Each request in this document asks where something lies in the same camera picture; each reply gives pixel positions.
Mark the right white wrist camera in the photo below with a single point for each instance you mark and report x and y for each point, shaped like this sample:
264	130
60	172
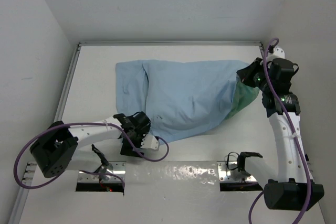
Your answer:
278	52

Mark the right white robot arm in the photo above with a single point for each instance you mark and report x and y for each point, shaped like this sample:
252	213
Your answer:
292	187

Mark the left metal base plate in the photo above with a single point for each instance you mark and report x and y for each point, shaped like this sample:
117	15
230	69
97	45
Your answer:
116	168

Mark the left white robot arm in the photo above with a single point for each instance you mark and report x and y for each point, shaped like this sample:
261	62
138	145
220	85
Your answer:
63	147

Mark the light blue pillowcase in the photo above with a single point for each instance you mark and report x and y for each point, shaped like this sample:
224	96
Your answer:
182	99

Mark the metal base plate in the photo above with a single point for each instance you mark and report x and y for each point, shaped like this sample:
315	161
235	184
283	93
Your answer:
227	173
116	168

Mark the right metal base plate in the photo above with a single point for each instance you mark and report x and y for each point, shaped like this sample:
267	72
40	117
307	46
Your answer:
227	173

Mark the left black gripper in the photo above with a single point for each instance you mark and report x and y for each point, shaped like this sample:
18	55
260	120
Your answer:
126	148

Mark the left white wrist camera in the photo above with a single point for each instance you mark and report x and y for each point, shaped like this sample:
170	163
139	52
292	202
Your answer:
150	142

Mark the aluminium table frame rail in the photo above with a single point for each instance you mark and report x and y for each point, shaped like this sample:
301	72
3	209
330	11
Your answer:
184	188

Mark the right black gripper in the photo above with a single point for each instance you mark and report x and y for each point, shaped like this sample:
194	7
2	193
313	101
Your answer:
245	73

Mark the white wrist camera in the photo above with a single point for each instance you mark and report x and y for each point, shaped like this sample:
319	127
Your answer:
150	142
278	52

